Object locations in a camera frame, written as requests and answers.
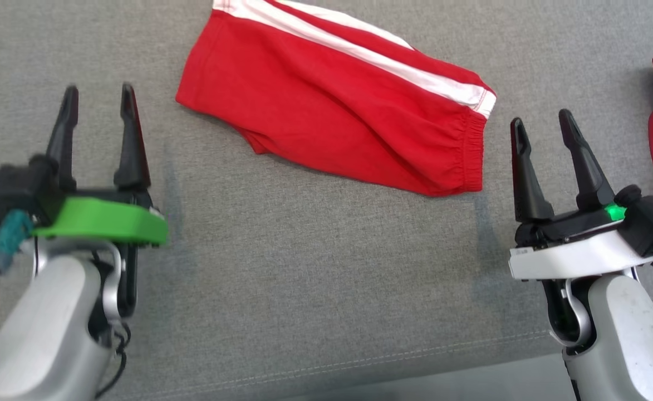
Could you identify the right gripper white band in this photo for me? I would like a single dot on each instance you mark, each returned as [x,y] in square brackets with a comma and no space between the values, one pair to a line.
[571,253]

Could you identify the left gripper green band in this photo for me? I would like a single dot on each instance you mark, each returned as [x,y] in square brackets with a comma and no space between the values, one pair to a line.
[103,223]

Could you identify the red shorts with white stripes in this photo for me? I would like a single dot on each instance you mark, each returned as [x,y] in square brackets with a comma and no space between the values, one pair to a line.
[315,94]

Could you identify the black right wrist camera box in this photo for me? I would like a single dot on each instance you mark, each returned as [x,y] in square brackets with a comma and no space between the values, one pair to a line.
[652,220]

